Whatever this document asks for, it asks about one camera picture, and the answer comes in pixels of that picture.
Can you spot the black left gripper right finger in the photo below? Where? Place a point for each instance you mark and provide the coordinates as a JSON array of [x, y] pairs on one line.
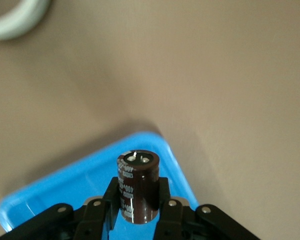
[[180, 222]]

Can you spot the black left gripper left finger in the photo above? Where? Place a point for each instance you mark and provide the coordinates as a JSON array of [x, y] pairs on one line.
[[95, 220]]

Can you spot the blue plastic tray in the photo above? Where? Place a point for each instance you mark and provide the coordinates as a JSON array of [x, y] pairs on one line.
[[65, 190]]

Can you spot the dark brown cylindrical capacitor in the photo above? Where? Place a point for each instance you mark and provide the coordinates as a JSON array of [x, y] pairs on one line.
[[140, 190]]

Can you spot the white curved plastic bracket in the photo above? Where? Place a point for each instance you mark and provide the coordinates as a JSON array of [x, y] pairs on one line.
[[5, 30]]

